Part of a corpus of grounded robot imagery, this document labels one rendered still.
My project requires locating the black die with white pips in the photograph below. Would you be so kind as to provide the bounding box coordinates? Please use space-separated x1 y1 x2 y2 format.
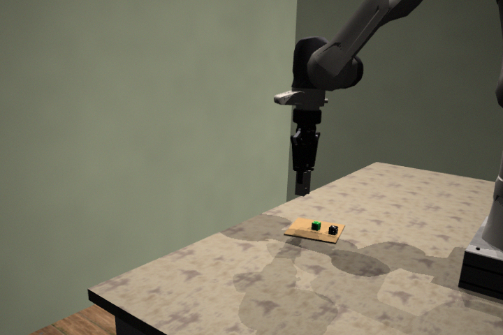
328 225 338 235

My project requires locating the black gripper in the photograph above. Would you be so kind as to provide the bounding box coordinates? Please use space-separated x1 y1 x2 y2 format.
291 108 321 197

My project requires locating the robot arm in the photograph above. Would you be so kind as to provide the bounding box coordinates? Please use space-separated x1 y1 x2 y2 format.
274 0 503 251

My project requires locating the green die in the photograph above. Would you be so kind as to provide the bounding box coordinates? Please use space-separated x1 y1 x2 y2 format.
312 221 321 231

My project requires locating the tan mat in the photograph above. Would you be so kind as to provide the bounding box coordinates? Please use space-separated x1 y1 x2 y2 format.
284 218 345 244

